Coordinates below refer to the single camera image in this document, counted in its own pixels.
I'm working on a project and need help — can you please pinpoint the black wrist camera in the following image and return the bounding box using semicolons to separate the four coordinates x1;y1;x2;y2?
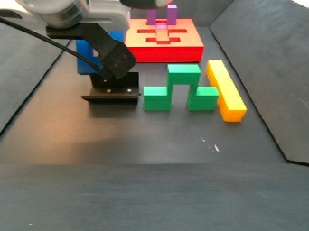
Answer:
46;23;137;79

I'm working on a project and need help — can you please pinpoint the yellow long bar block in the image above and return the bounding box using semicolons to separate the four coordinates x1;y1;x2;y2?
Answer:
205;60;248;123

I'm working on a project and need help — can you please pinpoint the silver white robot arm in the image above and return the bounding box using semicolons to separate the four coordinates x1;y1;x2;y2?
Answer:
0;0;173;31

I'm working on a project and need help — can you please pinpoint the green stepped arch block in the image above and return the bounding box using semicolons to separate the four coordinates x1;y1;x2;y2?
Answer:
143;64;220;111

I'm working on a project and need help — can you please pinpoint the black cable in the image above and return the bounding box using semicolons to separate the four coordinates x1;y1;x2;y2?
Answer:
0;17;106;74

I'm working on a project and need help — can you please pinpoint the red base block with slots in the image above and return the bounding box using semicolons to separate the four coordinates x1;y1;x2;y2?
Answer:
126;19;204;63

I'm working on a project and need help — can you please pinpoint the blue U-shaped block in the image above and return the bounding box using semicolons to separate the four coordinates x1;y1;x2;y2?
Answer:
75;31;127;75

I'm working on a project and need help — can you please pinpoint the purple U-shaped block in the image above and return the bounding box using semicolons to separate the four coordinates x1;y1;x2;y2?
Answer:
146;5;178;29

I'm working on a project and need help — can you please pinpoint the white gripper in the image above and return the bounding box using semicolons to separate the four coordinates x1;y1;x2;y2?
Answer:
82;0;130;31

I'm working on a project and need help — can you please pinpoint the black angled fixture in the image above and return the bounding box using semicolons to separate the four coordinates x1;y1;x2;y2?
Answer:
82;72;141;105

